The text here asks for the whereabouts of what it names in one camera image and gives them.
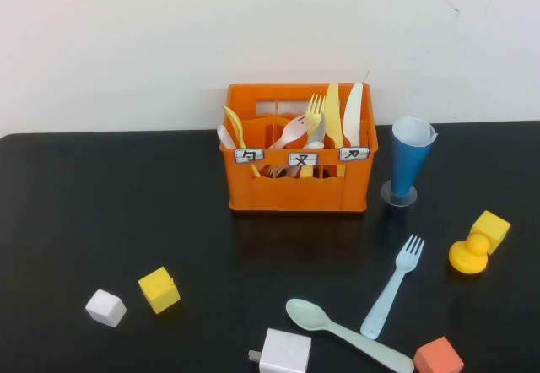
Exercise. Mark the orange plastic cutlery holder crate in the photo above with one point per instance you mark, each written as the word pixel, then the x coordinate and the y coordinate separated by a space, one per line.
pixel 295 196

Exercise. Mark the light green plastic spoon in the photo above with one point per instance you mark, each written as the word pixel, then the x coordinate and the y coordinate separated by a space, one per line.
pixel 308 314

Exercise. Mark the light blue plastic fork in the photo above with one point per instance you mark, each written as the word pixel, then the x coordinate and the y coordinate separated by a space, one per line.
pixel 390 290

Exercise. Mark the white plastic cutlery piece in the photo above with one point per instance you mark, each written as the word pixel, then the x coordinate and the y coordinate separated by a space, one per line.
pixel 313 145

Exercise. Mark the white paper label 勺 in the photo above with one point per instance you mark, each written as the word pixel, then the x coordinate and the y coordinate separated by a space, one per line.
pixel 249 155

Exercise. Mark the white paper label 叉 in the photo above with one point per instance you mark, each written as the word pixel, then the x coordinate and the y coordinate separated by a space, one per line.
pixel 303 159

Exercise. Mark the pink plastic fork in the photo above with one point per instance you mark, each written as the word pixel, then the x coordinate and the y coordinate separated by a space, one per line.
pixel 295 130

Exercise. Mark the pale pink plastic spoon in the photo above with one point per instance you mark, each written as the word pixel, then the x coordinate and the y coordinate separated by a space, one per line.
pixel 225 136

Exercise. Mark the yellow plastic spoon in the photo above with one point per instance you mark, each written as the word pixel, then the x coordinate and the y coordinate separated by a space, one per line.
pixel 235 120

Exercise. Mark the grey plastic fork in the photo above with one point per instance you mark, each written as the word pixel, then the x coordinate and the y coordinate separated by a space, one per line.
pixel 321 131

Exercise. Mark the yellow plastic fork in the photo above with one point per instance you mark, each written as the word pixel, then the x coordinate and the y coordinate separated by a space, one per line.
pixel 314 113

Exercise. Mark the white paper label 刀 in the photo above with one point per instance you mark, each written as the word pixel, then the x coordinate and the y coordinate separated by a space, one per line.
pixel 354 154

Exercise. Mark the yellow plastic knife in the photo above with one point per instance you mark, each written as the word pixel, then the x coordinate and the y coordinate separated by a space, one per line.
pixel 333 111

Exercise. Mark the white plastic knife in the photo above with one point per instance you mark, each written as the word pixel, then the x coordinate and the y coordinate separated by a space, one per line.
pixel 353 115

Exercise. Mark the clear plastic disc base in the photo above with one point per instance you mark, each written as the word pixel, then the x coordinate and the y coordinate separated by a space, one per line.
pixel 386 198

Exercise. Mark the blue paper cone cup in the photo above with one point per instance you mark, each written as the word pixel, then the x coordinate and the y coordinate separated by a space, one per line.
pixel 407 162

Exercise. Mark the chipped yellow foam cube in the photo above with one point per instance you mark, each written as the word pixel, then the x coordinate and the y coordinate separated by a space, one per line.
pixel 158 290

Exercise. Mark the white USB charger plug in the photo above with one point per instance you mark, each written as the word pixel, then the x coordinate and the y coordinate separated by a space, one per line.
pixel 284 352

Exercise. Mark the white foam cube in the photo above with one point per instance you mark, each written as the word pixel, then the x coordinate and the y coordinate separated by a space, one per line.
pixel 105 307

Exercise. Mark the yellow rubber duck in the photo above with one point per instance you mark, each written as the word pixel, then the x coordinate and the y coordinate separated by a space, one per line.
pixel 466 259

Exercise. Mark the coral orange foam cube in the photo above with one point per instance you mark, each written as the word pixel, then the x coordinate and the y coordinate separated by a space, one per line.
pixel 439 358

